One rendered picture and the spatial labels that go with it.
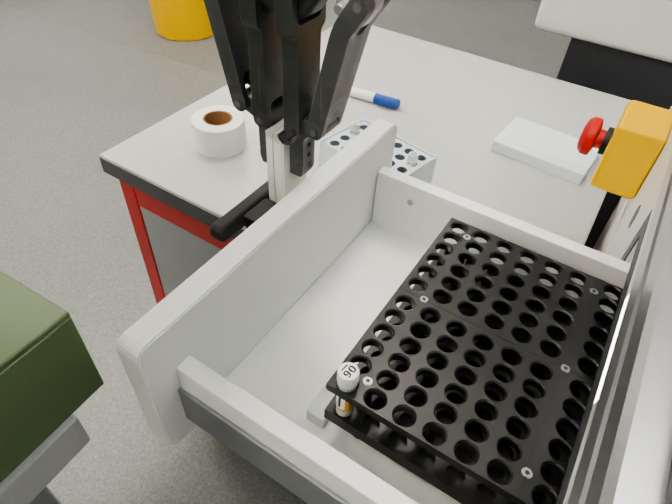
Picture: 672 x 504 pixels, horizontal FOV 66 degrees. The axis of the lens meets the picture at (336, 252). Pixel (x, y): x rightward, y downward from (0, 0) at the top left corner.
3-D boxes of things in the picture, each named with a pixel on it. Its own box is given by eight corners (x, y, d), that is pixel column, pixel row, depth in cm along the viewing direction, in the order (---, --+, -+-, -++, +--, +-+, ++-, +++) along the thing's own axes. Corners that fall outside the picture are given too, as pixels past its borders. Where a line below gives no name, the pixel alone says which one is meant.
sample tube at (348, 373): (329, 412, 31) (332, 371, 28) (342, 399, 32) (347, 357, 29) (344, 425, 31) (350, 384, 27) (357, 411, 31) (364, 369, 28)
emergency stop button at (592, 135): (569, 157, 55) (584, 124, 52) (578, 140, 57) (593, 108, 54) (598, 167, 54) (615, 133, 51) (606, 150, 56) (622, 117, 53)
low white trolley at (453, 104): (187, 427, 120) (98, 154, 67) (331, 270, 159) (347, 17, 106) (407, 586, 100) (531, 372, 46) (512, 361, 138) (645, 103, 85)
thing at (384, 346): (325, 389, 29) (326, 383, 29) (450, 223, 40) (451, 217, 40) (353, 405, 29) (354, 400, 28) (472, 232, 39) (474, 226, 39)
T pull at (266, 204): (209, 240, 37) (206, 225, 36) (273, 188, 41) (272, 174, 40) (248, 260, 35) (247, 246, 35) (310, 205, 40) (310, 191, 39)
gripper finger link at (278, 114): (270, 103, 34) (235, 90, 35) (273, 166, 38) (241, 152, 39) (283, 94, 35) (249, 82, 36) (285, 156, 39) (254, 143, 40)
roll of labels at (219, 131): (256, 137, 72) (254, 112, 69) (230, 164, 67) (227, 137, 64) (212, 126, 73) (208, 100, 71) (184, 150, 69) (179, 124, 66)
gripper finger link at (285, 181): (298, 115, 36) (307, 118, 36) (299, 193, 41) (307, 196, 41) (272, 133, 35) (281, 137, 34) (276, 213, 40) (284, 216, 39)
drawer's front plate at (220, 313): (153, 437, 34) (111, 340, 27) (369, 211, 52) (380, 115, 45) (172, 451, 34) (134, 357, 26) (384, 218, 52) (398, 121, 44)
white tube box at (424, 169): (318, 164, 68) (319, 140, 65) (360, 141, 72) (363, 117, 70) (390, 209, 62) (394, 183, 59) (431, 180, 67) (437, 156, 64)
